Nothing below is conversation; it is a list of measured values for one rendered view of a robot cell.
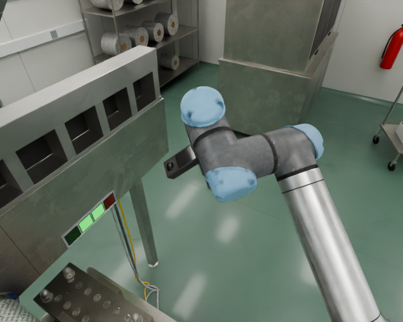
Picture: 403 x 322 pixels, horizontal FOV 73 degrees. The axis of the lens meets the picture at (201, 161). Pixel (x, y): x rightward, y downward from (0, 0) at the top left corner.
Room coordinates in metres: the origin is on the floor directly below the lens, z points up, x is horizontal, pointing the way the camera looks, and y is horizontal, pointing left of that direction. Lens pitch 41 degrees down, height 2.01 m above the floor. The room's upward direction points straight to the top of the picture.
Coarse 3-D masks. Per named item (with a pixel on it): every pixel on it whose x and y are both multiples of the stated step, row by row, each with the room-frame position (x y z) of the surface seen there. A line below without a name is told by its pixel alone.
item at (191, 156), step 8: (184, 152) 0.49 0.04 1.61; (192, 152) 0.48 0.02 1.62; (168, 160) 0.50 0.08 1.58; (176, 160) 0.49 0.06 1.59; (184, 160) 0.48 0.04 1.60; (192, 160) 0.47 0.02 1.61; (168, 168) 0.48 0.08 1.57; (176, 168) 0.47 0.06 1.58; (184, 168) 0.47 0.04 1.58; (168, 176) 0.47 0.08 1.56; (176, 176) 0.47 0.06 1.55
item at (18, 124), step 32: (128, 64) 0.93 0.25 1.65; (32, 96) 0.68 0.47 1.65; (64, 96) 0.69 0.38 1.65; (96, 96) 0.78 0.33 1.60; (128, 96) 0.91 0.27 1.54; (160, 96) 1.06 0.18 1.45; (0, 128) 0.53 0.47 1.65; (32, 128) 0.59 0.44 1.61; (64, 128) 0.66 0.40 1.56; (96, 128) 0.79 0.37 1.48; (0, 160) 0.52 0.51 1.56; (32, 160) 0.62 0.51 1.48; (64, 160) 0.64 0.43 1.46; (0, 192) 0.51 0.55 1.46
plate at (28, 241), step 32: (128, 128) 0.87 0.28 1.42; (160, 128) 1.03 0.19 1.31; (96, 160) 0.71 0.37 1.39; (128, 160) 0.84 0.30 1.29; (32, 192) 0.52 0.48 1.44; (64, 192) 0.59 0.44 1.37; (96, 192) 0.68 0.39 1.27; (0, 224) 0.43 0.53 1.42; (32, 224) 0.48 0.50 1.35; (64, 224) 0.55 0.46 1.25; (0, 256) 0.39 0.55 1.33; (32, 256) 0.44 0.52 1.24; (0, 288) 0.35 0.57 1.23
